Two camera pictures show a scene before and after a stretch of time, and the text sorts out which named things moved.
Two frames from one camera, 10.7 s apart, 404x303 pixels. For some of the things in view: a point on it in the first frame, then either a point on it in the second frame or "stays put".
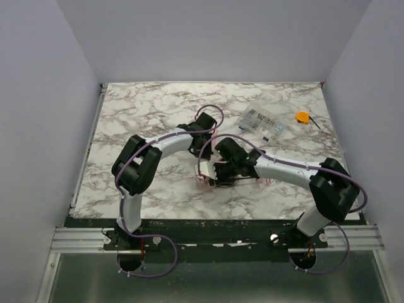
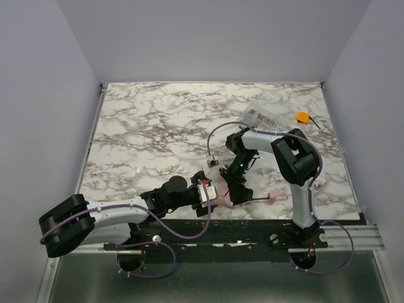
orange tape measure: [302, 117] stays put
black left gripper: [196, 150] to [203, 209]
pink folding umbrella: [204, 184] to [223, 198]
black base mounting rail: [214, 240] stays put
